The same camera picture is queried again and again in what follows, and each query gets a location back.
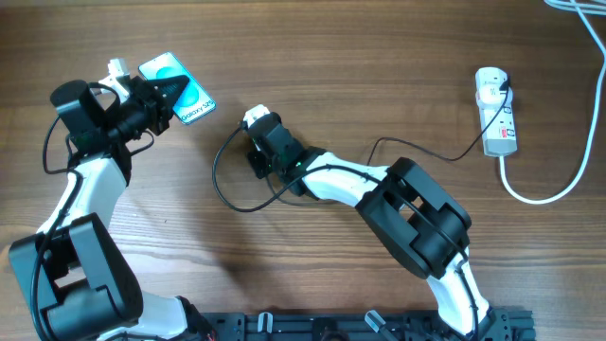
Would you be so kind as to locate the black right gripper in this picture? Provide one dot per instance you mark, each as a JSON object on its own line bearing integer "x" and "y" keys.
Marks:
{"x": 258, "y": 168}

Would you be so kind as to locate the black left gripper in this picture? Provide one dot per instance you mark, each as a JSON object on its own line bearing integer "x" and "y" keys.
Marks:
{"x": 159, "y": 110}

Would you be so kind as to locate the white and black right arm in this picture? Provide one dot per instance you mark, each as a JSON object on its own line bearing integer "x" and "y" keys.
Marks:
{"x": 422, "y": 227}

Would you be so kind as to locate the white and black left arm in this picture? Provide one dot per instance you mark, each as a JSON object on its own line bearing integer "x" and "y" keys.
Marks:
{"x": 76, "y": 282}

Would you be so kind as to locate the white charger adapter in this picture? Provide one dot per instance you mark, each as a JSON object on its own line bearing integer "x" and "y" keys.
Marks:
{"x": 492, "y": 96}

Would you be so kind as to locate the white power strip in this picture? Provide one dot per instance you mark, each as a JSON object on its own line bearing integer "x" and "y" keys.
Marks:
{"x": 499, "y": 137}

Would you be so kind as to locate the black mounting base rail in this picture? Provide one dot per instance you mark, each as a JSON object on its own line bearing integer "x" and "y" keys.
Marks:
{"x": 498, "y": 325}

